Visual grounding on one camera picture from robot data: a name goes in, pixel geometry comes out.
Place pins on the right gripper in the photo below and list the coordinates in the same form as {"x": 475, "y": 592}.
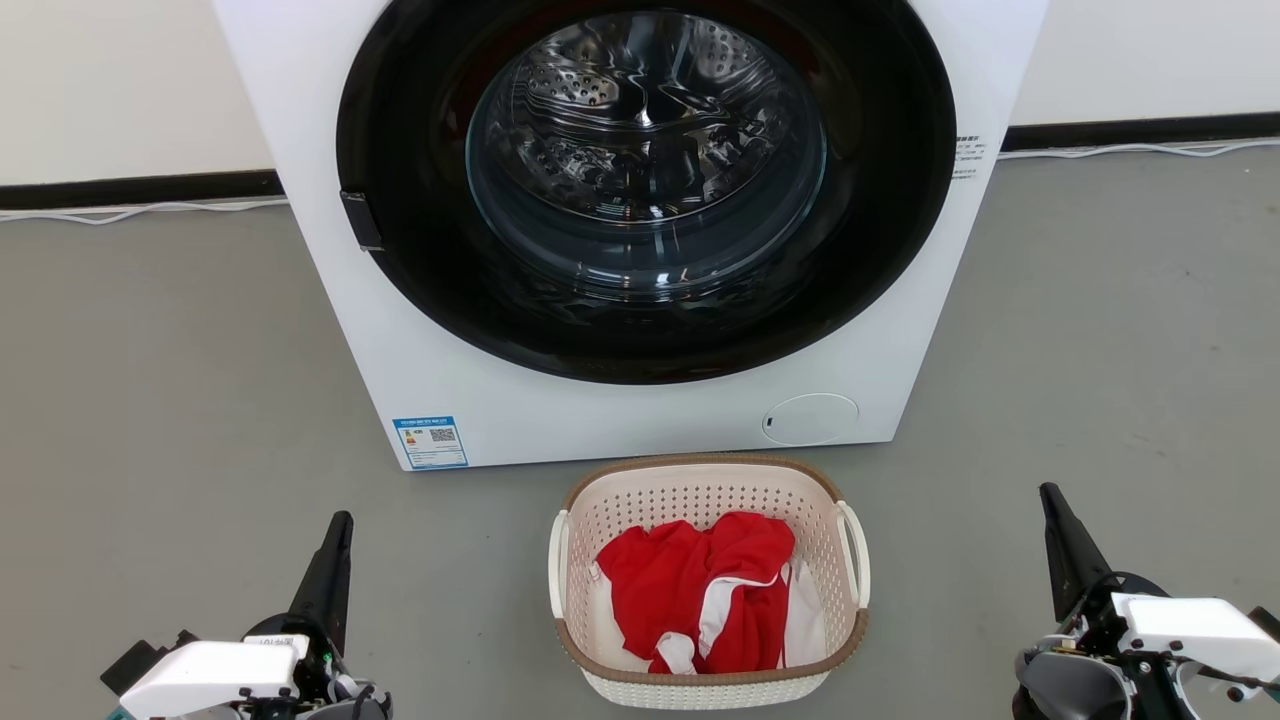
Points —
{"x": 1075, "y": 680}

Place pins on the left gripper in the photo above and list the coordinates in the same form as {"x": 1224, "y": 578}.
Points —
{"x": 330, "y": 680}

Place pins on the cream perforated laundry basket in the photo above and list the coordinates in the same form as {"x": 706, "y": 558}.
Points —
{"x": 700, "y": 490}

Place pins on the blue energy label sticker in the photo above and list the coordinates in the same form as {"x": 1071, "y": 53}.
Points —
{"x": 430, "y": 442}

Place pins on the round white filter cover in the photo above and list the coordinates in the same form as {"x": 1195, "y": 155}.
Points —
{"x": 810, "y": 419}

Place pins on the white front-load washing machine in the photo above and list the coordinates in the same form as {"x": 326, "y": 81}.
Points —
{"x": 620, "y": 420}

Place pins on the red garment with white stripes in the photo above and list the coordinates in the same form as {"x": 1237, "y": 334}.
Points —
{"x": 670, "y": 585}

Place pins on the black round washer door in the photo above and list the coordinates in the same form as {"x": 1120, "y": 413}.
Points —
{"x": 400, "y": 200}

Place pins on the black text warning sticker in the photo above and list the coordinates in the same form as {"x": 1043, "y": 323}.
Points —
{"x": 966, "y": 156}

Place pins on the black baseboard strip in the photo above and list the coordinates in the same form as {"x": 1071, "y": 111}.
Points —
{"x": 1140, "y": 130}
{"x": 140, "y": 188}

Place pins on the steel washer drum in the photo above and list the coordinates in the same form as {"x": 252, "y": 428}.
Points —
{"x": 650, "y": 130}

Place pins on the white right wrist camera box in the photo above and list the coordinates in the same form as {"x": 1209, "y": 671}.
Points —
{"x": 1190, "y": 630}

